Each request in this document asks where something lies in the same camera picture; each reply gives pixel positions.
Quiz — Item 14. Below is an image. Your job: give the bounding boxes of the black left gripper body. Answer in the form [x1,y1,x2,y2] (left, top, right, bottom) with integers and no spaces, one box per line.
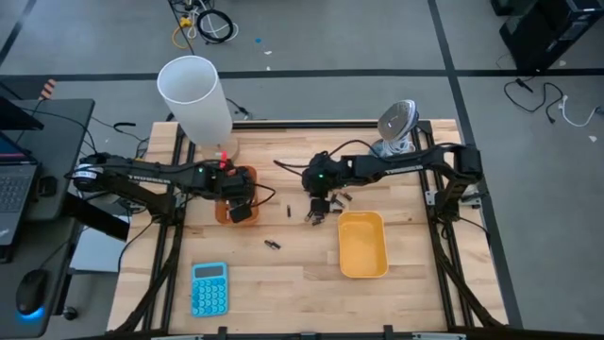
[210,164,259,202]

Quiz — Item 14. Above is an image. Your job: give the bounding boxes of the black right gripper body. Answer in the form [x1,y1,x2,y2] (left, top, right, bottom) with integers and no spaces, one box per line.
[301,153,354,199]

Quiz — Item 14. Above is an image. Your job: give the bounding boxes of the orange plastic bin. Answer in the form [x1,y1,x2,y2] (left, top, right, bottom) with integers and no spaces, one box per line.
[214,164,260,227]

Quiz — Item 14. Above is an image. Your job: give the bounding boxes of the yellow plastic bin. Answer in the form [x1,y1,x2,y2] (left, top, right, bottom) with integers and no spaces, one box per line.
[337,210,391,280]

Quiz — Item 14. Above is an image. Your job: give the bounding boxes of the white cylinder lamp wooden base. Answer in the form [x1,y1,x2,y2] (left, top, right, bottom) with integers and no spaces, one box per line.
[156,55,241,164]

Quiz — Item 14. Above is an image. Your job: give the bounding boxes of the blue calculator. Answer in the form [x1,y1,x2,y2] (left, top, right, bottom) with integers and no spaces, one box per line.
[190,262,230,318]

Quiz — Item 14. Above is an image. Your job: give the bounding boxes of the small grey desk fan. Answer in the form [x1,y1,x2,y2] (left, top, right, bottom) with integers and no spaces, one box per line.
[370,97,420,160]

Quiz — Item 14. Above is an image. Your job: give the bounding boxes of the black desk leg beam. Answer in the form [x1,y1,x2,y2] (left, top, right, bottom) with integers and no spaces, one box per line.
[60,192,131,243]

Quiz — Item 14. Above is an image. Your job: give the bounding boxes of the dark grey desk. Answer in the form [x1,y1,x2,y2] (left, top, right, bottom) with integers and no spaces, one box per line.
[0,97,96,223]

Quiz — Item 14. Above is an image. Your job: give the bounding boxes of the power strip with plugs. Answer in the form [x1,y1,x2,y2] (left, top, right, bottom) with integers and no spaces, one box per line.
[169,0,211,14]

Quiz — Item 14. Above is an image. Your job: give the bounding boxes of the small black puck device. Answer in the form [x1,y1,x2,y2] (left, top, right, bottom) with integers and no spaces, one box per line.
[37,175,59,197]

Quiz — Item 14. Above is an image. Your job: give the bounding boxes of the orange black striped marker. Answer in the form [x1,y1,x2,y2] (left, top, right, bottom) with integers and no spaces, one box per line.
[39,78,58,101]

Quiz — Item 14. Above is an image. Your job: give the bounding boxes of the dark laptop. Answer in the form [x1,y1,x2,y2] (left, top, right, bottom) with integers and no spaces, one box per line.
[0,131,40,264]

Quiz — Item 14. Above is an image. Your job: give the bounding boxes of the black computer mouse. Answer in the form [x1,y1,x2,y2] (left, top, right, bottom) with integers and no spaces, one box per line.
[14,268,49,317]

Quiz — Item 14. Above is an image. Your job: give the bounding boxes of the black monitor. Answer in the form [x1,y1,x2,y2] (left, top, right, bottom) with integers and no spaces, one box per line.
[0,96,44,132]

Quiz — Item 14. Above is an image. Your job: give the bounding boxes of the large black cabinet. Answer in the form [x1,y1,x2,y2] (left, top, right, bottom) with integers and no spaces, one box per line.
[498,0,604,73]

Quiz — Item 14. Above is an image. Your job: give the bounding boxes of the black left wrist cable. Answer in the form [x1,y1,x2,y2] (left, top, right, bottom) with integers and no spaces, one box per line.
[244,181,277,209]

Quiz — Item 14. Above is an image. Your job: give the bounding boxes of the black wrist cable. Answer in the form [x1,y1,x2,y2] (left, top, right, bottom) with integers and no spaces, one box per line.
[244,181,277,209]
[272,139,383,177]

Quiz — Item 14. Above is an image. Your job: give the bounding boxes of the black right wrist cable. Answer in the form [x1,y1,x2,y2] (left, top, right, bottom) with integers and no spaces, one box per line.
[272,139,383,177]

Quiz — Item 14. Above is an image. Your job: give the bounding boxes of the black aluminium table frame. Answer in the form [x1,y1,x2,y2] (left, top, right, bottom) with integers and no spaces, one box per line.
[109,119,510,340]

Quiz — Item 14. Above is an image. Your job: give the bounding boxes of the black lamp cord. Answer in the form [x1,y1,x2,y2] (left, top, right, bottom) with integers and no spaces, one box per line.
[225,97,253,122]

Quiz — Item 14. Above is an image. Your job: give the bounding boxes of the coiled cables on floor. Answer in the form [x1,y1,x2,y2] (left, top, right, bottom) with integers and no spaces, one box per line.
[185,0,241,44]

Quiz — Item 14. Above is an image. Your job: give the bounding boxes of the black coiled cable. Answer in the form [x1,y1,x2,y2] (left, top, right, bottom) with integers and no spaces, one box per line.
[195,8,235,45]

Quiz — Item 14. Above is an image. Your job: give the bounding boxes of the long black floor cable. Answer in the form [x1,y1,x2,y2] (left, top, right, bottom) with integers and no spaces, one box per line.
[167,0,196,57]

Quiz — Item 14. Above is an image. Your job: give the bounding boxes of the yellow cable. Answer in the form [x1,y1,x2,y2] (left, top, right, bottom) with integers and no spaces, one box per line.
[170,15,195,51]

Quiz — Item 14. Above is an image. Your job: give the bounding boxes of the black cable with plug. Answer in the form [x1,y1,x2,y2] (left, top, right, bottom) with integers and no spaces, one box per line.
[502,76,565,126]

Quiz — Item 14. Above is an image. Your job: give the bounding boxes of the white cable with plug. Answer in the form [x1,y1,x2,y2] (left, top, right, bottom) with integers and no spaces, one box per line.
[558,93,601,128]

